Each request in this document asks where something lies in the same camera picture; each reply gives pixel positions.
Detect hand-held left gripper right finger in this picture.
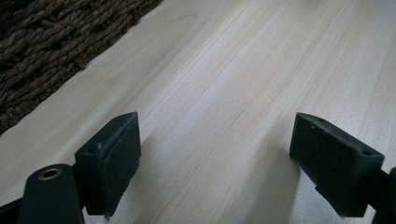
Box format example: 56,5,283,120
289,112,386,218

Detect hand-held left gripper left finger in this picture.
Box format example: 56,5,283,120
74,111,142,218

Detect brown wicker basket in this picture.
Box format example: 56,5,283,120
0,0,163,134

